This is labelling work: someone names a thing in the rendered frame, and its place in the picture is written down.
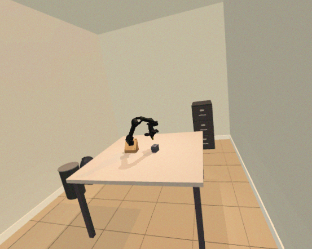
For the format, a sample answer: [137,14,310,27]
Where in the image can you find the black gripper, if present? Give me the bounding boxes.
[144,128,154,139]

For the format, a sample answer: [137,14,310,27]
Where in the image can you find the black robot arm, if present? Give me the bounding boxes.
[125,116,158,146]

